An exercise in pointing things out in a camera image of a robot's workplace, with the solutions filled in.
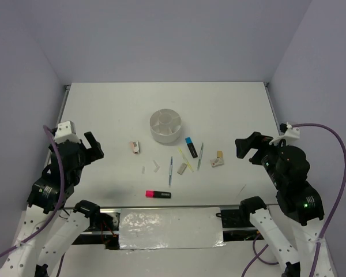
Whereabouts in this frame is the pink capped black highlighter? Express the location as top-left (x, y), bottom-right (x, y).
top-left (145, 190), bottom-right (171, 199)

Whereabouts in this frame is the green clear pen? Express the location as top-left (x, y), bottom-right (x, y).
top-left (197, 143), bottom-right (204, 171)

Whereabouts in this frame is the white round compartment organizer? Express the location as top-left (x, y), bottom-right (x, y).
top-left (149, 109), bottom-right (182, 144)

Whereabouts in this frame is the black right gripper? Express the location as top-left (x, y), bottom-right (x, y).
top-left (234, 129), bottom-right (289, 186)

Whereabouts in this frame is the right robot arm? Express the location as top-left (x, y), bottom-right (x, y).
top-left (235, 132), bottom-right (334, 276)

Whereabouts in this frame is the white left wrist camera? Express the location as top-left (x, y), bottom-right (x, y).
top-left (54, 121), bottom-right (79, 144)

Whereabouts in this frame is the silver foil taped panel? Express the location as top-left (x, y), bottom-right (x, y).
top-left (119, 207), bottom-right (225, 250)

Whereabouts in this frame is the yellow clear pen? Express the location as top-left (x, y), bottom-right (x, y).
top-left (178, 147), bottom-right (194, 173)

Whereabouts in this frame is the blue clear pen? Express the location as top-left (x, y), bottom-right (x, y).
top-left (168, 156), bottom-right (173, 188)

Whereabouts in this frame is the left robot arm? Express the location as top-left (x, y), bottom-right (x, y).
top-left (0, 129), bottom-right (104, 276)

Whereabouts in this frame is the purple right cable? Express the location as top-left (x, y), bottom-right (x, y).
top-left (242, 123), bottom-right (346, 277)

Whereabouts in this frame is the grey eraser block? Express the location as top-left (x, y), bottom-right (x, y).
top-left (177, 163), bottom-right (187, 175)

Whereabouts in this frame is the blue capped black highlighter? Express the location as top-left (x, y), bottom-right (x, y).
top-left (185, 137), bottom-right (198, 158)

